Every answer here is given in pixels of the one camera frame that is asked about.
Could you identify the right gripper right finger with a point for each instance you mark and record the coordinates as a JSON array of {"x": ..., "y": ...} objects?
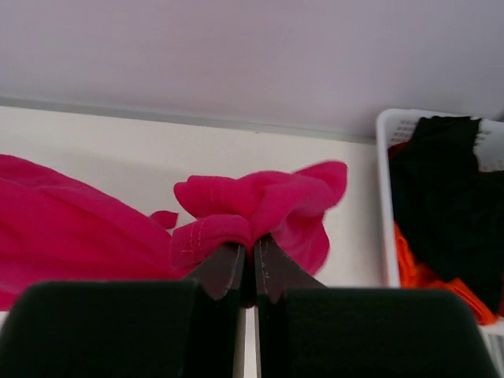
[{"x": 305, "y": 329}]

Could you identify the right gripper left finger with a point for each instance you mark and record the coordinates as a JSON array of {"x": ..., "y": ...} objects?
[{"x": 148, "y": 328}]

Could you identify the pink t shirt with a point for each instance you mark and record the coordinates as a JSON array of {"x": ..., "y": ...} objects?
[{"x": 56, "y": 228}]

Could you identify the orange t shirt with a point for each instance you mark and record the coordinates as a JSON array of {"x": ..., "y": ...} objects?
[{"x": 417, "y": 271}]

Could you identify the black t shirt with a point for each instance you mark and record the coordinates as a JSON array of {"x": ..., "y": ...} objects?
[{"x": 445, "y": 204}]

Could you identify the white plastic basket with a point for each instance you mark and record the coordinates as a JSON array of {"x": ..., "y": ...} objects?
[{"x": 441, "y": 191}]

